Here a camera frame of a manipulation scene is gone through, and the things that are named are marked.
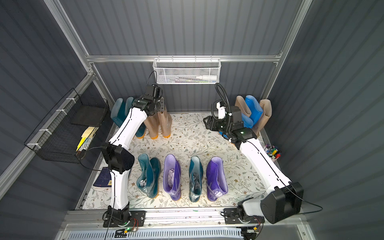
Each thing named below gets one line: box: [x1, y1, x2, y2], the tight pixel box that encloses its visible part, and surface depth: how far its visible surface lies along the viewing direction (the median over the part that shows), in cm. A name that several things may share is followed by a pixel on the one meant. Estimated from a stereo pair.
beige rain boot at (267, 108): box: [252, 99, 272, 137], surface depth 88 cm
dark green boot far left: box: [110, 98, 128, 128], surface depth 88 cm
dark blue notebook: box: [93, 167, 112, 188], surface depth 86 cm
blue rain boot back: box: [245, 95, 263, 127], surface depth 91 cm
